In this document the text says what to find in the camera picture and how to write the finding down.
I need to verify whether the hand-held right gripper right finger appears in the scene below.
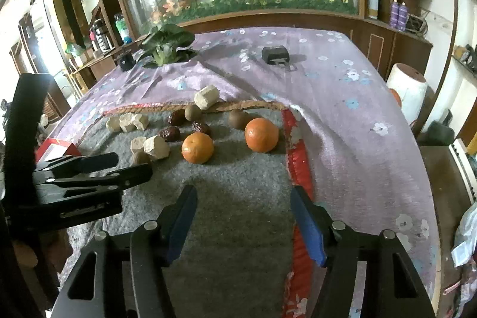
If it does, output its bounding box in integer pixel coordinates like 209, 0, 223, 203
290, 185, 436, 318

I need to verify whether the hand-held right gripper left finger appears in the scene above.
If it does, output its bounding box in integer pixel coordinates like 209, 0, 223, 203
50, 185, 198, 318

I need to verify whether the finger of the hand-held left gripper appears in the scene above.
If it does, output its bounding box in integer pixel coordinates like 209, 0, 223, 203
35, 153, 119, 173
48, 164, 154, 191

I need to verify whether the brown round fruit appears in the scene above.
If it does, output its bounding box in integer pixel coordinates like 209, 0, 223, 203
184, 105, 202, 122
132, 151, 153, 166
228, 110, 251, 130

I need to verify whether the red box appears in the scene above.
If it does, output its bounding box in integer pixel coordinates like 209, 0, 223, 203
35, 139, 82, 164

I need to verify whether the orange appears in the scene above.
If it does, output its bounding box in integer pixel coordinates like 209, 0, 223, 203
181, 132, 215, 165
244, 117, 279, 153

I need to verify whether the person's left hand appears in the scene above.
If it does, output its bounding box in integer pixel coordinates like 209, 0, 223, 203
12, 241, 39, 267

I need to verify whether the grey felt mat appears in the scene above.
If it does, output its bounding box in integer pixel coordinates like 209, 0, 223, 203
60, 100, 315, 318

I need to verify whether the wooden side table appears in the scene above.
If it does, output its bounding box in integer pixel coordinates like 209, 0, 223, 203
69, 48, 127, 95

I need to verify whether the green plastic bag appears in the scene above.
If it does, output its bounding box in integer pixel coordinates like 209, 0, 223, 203
65, 42, 90, 58

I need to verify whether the black cup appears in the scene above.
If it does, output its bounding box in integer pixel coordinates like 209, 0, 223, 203
114, 52, 135, 72

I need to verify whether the large beige chunk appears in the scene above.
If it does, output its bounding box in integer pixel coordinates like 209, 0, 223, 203
194, 85, 220, 110

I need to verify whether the purple floral bedsheet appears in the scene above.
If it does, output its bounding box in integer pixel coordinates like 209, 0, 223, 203
48, 27, 442, 318

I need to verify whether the black thermos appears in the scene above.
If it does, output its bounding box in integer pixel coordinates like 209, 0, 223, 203
90, 19, 110, 52

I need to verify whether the green bottle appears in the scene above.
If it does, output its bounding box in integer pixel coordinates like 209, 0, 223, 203
114, 13, 131, 43

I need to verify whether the green bok choy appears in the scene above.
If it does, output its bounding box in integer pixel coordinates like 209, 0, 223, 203
138, 24, 198, 67

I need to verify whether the white plastic bag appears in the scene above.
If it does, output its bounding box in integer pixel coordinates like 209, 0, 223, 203
451, 202, 477, 268

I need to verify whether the white roll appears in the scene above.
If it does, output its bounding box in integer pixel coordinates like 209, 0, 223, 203
386, 63, 428, 121

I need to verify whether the black pouch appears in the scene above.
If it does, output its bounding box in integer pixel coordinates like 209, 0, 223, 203
261, 46, 290, 65

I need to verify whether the wooden bedside cabinet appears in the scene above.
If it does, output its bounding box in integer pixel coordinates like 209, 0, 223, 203
350, 18, 433, 88

